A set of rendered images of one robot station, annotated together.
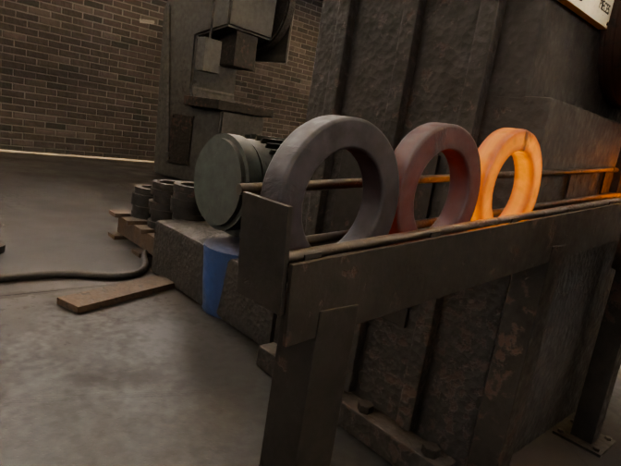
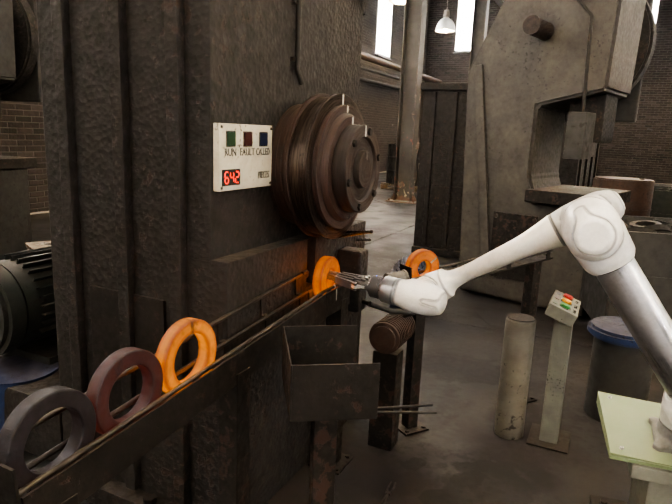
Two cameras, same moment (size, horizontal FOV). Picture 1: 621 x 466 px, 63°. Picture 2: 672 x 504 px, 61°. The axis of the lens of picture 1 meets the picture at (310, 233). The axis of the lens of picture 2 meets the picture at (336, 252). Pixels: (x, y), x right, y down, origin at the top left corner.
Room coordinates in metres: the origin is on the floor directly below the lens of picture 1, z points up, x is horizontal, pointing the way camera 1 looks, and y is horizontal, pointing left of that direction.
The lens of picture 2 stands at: (-0.50, -0.16, 1.23)
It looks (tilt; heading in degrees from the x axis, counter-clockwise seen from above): 12 degrees down; 339
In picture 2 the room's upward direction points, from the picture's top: 2 degrees clockwise
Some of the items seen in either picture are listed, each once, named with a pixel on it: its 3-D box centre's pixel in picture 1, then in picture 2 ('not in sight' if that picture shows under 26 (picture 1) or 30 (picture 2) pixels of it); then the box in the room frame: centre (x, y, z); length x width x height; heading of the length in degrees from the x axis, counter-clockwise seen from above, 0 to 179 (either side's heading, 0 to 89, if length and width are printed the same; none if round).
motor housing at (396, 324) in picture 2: not in sight; (389, 378); (1.43, -1.14, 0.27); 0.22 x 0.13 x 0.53; 134
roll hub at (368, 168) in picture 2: not in sight; (358, 169); (1.23, -0.88, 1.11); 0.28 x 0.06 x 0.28; 134
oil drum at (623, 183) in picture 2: not in sight; (617, 219); (4.09, -5.06, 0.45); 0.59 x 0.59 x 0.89
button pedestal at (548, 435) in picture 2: not in sight; (557, 370); (1.24, -1.81, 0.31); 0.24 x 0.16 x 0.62; 134
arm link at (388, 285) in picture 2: not in sight; (390, 290); (1.13, -0.97, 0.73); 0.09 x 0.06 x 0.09; 134
